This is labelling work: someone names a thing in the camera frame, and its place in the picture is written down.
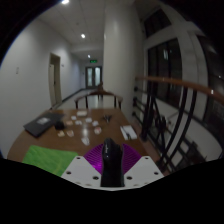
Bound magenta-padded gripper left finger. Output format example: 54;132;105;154
61;143;108;188

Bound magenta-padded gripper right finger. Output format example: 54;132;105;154
120;143;165;188

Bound black computer mouse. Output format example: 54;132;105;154
100;137;126;188

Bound green mouse pad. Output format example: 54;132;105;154
21;144;80;177

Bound small black adapter block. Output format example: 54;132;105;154
54;120;65;131

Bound dark closed laptop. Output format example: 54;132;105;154
22;112;65;139

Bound wood-topped black metal railing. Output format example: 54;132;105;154
132;75;224;175

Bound wooden chair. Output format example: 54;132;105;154
73;89;125;110

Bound pale side door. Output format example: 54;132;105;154
48;52;64;108

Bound glass double door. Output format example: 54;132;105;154
84;65;103;90

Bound dark framed window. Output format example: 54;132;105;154
145;37;184;110

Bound ceiling lights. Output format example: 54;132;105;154
60;0;92;60

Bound black cable bundle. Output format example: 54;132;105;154
102;113;114;124

